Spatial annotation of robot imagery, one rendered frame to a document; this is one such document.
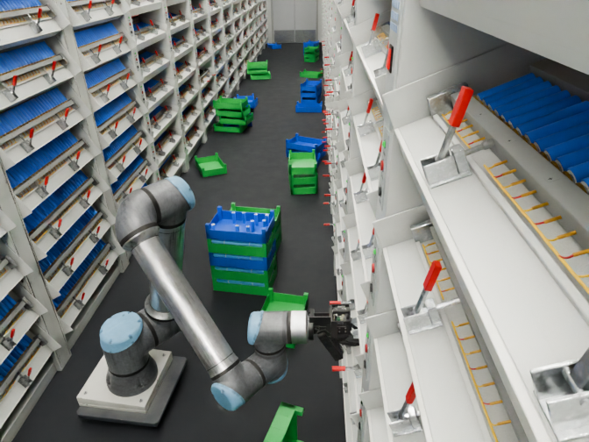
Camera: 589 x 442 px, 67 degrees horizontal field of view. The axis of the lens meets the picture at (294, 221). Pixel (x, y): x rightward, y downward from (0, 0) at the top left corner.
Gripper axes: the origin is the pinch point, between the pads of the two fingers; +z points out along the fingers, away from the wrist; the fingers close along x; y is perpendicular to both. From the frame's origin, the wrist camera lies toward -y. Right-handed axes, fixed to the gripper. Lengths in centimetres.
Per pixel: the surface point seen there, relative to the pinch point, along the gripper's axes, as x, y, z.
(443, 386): -62, 52, -3
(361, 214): 9.4, 32.2, -5.1
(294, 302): 81, -57, -31
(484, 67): -35, 77, 6
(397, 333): -35.2, 33.1, -2.5
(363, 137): 15, 51, -4
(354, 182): 29.4, 32.0, -5.5
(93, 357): 43, -54, -118
